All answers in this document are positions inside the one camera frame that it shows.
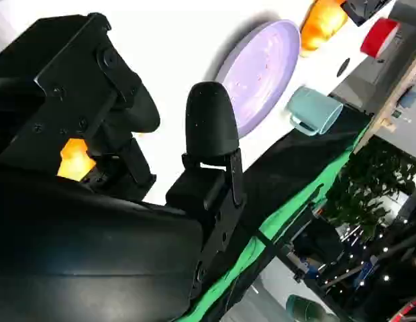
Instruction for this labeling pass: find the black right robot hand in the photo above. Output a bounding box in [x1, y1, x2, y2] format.
[0, 12, 260, 322]

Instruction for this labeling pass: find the lilac plate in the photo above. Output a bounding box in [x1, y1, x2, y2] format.
[214, 19, 302, 139]

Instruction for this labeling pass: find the pale green mug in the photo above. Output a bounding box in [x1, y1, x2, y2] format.
[285, 85, 344, 137]

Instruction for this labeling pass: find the green cloth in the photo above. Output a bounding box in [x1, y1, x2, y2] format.
[179, 115, 375, 322]

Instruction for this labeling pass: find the orange toy bread roll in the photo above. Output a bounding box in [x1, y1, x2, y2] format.
[56, 136, 97, 184]
[299, 0, 350, 58]

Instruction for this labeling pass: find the green leafy plant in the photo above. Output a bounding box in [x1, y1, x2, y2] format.
[327, 139, 416, 237]

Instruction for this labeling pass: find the light wooden board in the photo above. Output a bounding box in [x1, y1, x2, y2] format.
[354, 50, 416, 156]

